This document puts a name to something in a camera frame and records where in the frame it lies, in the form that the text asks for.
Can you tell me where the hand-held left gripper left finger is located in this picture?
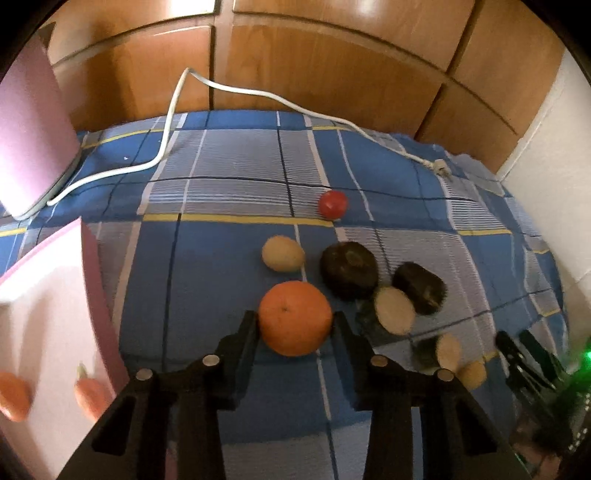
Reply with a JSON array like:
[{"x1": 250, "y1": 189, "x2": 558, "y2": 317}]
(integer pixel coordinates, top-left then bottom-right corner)
[{"x1": 58, "y1": 310, "x2": 259, "y2": 480}]

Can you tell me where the white power cable with plug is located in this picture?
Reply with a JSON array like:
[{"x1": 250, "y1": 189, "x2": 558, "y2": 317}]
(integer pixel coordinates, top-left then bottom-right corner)
[{"x1": 46, "y1": 68, "x2": 455, "y2": 206}]

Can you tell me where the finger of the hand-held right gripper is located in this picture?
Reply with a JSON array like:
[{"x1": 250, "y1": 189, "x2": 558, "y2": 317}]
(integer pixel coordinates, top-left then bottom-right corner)
[
  {"x1": 495, "y1": 330, "x2": 532, "y2": 393},
  {"x1": 519, "y1": 329, "x2": 561, "y2": 384}
]

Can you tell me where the orange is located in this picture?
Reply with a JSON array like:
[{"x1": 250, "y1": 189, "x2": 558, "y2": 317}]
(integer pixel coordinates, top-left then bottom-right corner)
[{"x1": 257, "y1": 281, "x2": 333, "y2": 357}]

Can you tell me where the dark round avocado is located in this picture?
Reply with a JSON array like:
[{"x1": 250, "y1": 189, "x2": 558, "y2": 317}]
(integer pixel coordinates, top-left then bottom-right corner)
[{"x1": 320, "y1": 241, "x2": 379, "y2": 301}]

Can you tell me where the red tomato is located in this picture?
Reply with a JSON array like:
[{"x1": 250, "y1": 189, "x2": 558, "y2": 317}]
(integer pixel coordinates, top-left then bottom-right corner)
[{"x1": 318, "y1": 190, "x2": 349, "y2": 220}]

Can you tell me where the pink storage box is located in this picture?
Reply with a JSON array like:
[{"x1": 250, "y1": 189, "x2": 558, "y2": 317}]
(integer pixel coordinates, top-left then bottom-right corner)
[{"x1": 0, "y1": 217, "x2": 130, "y2": 480}]

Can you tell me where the orange carrot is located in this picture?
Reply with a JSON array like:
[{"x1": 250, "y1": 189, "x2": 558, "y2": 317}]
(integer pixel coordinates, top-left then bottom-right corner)
[
  {"x1": 0, "y1": 371, "x2": 32, "y2": 423},
  {"x1": 74, "y1": 364, "x2": 114, "y2": 422}
]

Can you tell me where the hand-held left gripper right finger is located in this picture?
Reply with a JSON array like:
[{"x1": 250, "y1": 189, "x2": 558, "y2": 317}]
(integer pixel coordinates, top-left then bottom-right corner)
[{"x1": 331, "y1": 312, "x2": 532, "y2": 480}]

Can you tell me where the small pale vegetable piece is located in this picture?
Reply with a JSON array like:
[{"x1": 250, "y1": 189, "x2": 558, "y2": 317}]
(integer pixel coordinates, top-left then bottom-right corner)
[{"x1": 457, "y1": 360, "x2": 488, "y2": 391}]

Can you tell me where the yellowish potato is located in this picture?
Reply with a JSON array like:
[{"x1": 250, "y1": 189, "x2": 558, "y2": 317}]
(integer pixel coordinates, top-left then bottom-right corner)
[{"x1": 262, "y1": 235, "x2": 305, "y2": 272}]

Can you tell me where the dark cut vegetable piece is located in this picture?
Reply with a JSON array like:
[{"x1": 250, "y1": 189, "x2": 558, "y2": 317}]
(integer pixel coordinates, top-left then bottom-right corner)
[
  {"x1": 413, "y1": 333, "x2": 463, "y2": 374},
  {"x1": 356, "y1": 286, "x2": 417, "y2": 337},
  {"x1": 392, "y1": 261, "x2": 447, "y2": 316}
]

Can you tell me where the wooden wardrobe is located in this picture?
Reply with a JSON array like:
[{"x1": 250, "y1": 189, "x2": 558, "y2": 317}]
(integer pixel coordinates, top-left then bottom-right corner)
[{"x1": 28, "y1": 0, "x2": 566, "y2": 174}]

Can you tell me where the blue plaid bedsheet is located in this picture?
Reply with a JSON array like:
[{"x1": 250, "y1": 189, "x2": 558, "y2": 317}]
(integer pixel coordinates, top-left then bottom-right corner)
[{"x1": 0, "y1": 111, "x2": 571, "y2": 480}]

